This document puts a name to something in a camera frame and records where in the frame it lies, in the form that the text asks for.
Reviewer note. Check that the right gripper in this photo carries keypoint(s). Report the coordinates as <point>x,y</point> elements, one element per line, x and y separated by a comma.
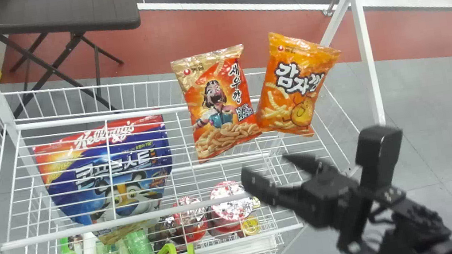
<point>331,201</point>

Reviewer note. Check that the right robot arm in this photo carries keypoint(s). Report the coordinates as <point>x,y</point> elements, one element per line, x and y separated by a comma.
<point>407,230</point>

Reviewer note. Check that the red noodle cup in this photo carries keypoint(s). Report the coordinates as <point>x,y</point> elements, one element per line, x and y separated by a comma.
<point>230,202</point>
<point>191,222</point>

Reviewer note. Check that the yellow can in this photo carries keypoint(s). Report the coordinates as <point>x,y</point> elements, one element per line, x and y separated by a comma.
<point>250,226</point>

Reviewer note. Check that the orange snack packet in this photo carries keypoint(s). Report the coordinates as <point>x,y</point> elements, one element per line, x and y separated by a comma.
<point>291,86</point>

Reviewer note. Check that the red snack packet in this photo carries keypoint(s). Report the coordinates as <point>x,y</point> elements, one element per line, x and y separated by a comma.
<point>218,105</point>

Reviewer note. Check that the blue cereal bag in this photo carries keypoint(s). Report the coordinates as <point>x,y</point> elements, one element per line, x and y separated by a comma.
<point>106,167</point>

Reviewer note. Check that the grey side table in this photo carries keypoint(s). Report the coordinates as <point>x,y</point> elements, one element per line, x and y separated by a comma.
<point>56,13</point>

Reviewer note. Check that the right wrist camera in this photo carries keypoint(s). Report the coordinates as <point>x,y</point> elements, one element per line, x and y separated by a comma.
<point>378,153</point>

